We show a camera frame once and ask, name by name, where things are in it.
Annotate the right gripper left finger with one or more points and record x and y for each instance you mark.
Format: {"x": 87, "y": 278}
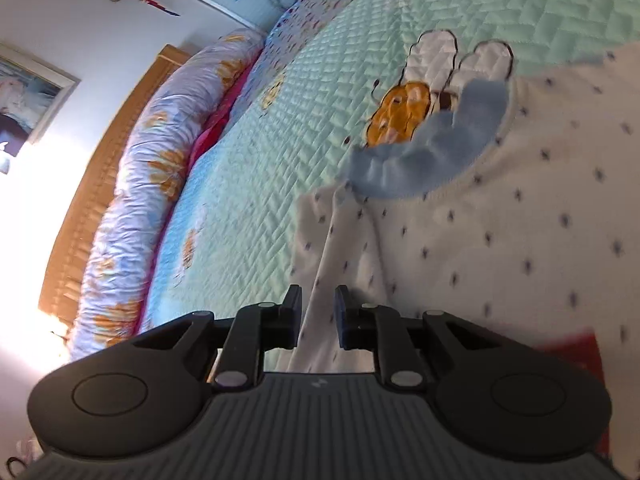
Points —
{"x": 255, "y": 330}

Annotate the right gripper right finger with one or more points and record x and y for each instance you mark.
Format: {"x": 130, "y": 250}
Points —
{"x": 383, "y": 332}

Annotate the white patterned baby garment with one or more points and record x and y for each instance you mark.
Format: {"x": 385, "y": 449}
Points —
{"x": 519, "y": 211}

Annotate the floral long pillow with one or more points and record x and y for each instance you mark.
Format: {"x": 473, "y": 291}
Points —
{"x": 149, "y": 180}

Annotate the magenta bed sheet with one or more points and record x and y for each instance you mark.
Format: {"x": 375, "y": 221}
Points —
{"x": 211, "y": 132}

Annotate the wooden headboard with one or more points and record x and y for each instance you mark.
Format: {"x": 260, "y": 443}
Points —
{"x": 61, "y": 286}

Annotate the mint green bee quilt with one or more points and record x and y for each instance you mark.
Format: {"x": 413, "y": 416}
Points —
{"x": 228, "y": 242}

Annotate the framed wall picture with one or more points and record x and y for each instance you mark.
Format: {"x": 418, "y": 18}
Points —
{"x": 32, "y": 94}

